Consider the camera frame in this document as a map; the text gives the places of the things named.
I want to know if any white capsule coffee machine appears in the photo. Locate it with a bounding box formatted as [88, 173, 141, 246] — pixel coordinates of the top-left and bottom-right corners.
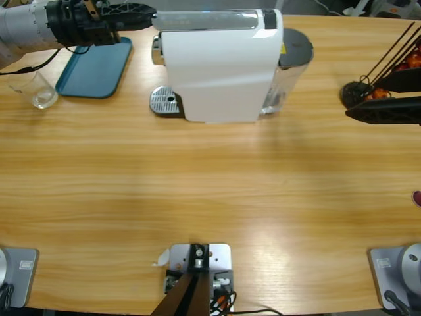
[149, 8, 284, 125]

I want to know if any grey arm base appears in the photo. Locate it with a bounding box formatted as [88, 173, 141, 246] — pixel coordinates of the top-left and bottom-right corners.
[0, 246, 39, 309]
[367, 242, 421, 310]

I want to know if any orange black wire bundle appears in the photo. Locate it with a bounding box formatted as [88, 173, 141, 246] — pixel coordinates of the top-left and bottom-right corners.
[209, 289, 237, 316]

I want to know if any grey stool with orange mark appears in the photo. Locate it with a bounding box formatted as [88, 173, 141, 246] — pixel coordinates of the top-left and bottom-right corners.
[370, 0, 421, 19]

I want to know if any black power cable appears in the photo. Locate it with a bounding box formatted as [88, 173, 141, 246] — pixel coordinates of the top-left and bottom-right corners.
[230, 307, 284, 316]

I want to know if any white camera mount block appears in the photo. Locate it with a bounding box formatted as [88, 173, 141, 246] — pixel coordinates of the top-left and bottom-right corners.
[166, 242, 235, 313]

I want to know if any clear water tank black lid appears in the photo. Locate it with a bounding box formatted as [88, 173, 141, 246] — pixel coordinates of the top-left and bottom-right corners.
[261, 28, 315, 116]

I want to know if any dark camera post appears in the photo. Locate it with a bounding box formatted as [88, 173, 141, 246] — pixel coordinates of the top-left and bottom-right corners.
[151, 243, 211, 316]

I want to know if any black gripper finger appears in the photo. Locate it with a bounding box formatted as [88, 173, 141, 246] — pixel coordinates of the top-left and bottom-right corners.
[371, 67, 421, 93]
[345, 96, 421, 126]

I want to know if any white tape scrap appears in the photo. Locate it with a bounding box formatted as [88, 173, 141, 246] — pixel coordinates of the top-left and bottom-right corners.
[151, 248, 171, 267]

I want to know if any black capsule rack stand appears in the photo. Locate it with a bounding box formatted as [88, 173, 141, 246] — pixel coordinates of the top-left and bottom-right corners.
[340, 21, 421, 111]

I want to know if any teal plastic tray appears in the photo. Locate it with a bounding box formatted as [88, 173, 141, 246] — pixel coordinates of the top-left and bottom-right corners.
[55, 36, 133, 99]

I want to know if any clear drinking glass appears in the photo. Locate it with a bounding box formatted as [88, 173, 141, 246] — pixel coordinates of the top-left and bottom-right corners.
[8, 70, 59, 110]

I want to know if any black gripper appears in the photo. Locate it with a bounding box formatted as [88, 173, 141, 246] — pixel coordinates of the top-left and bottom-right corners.
[45, 0, 158, 47]

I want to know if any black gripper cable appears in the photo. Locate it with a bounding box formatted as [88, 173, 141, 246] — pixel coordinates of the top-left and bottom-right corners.
[0, 45, 91, 76]

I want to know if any black base cable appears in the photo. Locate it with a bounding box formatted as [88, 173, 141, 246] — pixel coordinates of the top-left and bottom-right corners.
[384, 290, 412, 316]
[0, 283, 16, 309]

